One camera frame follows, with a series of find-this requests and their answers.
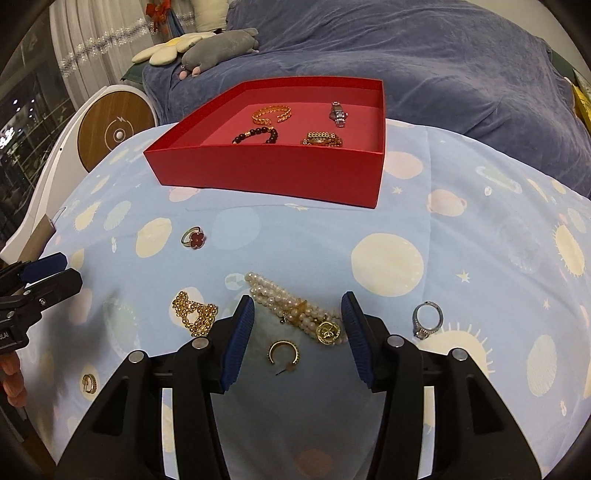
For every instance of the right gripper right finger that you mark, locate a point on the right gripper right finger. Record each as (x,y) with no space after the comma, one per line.
(388,363)

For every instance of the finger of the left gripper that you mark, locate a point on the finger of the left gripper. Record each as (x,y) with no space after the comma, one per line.
(44,266)
(51,291)

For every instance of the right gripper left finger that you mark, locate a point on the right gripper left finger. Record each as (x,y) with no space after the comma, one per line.
(202,367)

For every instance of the red jewelry box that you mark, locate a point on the red jewelry box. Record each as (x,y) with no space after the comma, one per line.
(274,136)

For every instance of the person's left hand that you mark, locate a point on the person's left hand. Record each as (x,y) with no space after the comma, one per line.
(13,382)

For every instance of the gold hoop earring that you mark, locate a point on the gold hoop earring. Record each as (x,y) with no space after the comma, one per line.
(284,356)

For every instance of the light blue planet blanket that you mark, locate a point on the light blue planet blanket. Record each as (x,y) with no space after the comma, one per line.
(492,252)

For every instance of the round wooden white device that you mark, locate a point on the round wooden white device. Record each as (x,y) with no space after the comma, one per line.
(109,117)

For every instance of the white sheer curtain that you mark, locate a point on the white sheer curtain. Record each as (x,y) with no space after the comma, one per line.
(94,42)

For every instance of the flower shaped cushion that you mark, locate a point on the flower shaped cushion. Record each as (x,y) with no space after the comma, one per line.
(165,53)

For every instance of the silver wrist watch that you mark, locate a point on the silver wrist watch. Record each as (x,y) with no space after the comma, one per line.
(338,115)

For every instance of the grey plush toy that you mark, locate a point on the grey plush toy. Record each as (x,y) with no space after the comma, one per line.
(208,52)

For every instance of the red bow decoration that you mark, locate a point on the red bow decoration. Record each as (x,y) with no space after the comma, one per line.
(157,12)

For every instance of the dark blue bed cover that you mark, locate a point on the dark blue bed cover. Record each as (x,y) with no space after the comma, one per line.
(446,64)

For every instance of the cream plush pillow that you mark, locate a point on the cream plush pillow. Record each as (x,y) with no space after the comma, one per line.
(210,9)

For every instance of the yellow gold pillow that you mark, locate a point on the yellow gold pillow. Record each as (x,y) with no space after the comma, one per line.
(582,107)

